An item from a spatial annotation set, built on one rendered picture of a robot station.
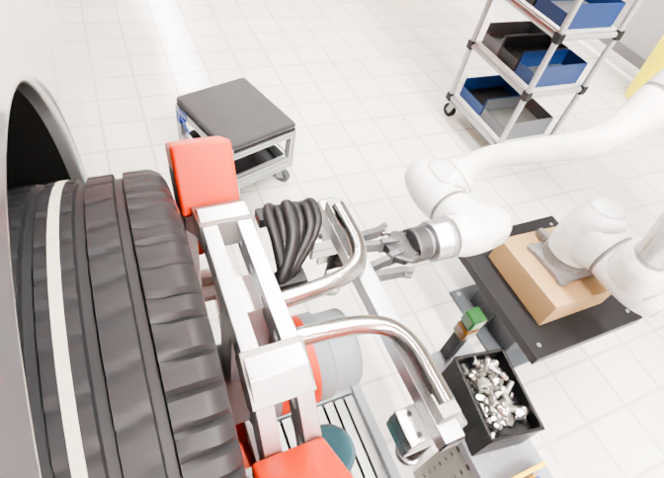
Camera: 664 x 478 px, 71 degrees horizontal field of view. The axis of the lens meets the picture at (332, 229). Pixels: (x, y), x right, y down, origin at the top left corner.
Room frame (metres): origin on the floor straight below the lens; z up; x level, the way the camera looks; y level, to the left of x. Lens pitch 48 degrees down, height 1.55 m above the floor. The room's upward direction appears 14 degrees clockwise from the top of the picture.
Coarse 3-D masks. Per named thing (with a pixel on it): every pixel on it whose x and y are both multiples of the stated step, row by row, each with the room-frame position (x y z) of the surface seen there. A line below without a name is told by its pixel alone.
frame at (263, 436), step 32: (192, 224) 0.39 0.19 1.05; (224, 224) 0.35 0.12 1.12; (192, 256) 0.46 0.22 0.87; (224, 256) 0.30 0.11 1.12; (256, 256) 0.31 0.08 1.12; (224, 288) 0.26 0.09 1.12; (256, 288) 0.29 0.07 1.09; (288, 320) 0.24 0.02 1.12; (256, 352) 0.20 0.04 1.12; (288, 352) 0.21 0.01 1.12; (256, 384) 0.17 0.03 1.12; (288, 384) 0.18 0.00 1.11; (256, 416) 0.15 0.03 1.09; (256, 448) 0.25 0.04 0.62
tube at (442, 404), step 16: (336, 320) 0.32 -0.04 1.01; (352, 320) 0.33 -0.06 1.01; (368, 320) 0.33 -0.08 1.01; (384, 320) 0.34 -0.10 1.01; (304, 336) 0.29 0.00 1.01; (320, 336) 0.30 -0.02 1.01; (336, 336) 0.30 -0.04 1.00; (384, 336) 0.33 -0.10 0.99; (400, 336) 0.32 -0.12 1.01; (416, 336) 0.33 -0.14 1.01; (416, 352) 0.31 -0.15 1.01; (416, 368) 0.29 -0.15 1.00; (432, 368) 0.29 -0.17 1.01; (432, 384) 0.27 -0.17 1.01; (432, 400) 0.25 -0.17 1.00; (448, 400) 0.25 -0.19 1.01; (432, 416) 0.24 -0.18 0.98; (448, 416) 0.24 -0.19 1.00
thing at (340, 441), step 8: (328, 424) 0.29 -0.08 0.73; (328, 432) 0.27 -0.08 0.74; (336, 432) 0.28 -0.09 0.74; (344, 432) 0.28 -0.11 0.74; (328, 440) 0.26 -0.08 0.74; (336, 440) 0.26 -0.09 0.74; (344, 440) 0.26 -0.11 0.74; (352, 440) 0.27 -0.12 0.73; (336, 448) 0.25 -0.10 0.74; (344, 448) 0.25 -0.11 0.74; (352, 448) 0.26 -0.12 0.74; (344, 456) 0.24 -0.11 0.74; (352, 456) 0.24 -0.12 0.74; (344, 464) 0.23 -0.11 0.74; (352, 464) 0.23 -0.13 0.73
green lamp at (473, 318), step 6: (468, 312) 0.64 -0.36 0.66; (474, 312) 0.64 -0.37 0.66; (480, 312) 0.65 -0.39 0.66; (462, 318) 0.64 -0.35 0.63; (468, 318) 0.63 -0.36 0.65; (474, 318) 0.63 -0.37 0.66; (480, 318) 0.63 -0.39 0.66; (486, 318) 0.64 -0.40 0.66; (468, 324) 0.62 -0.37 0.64; (474, 324) 0.61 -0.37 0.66; (480, 324) 0.63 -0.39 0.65; (468, 330) 0.62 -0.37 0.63
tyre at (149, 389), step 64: (64, 192) 0.31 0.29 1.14; (128, 192) 0.33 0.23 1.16; (64, 256) 0.22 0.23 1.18; (128, 256) 0.24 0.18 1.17; (128, 320) 0.17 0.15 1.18; (192, 320) 0.19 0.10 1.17; (128, 384) 0.13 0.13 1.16; (192, 384) 0.14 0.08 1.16; (64, 448) 0.07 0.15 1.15; (128, 448) 0.09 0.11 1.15; (192, 448) 0.10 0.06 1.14
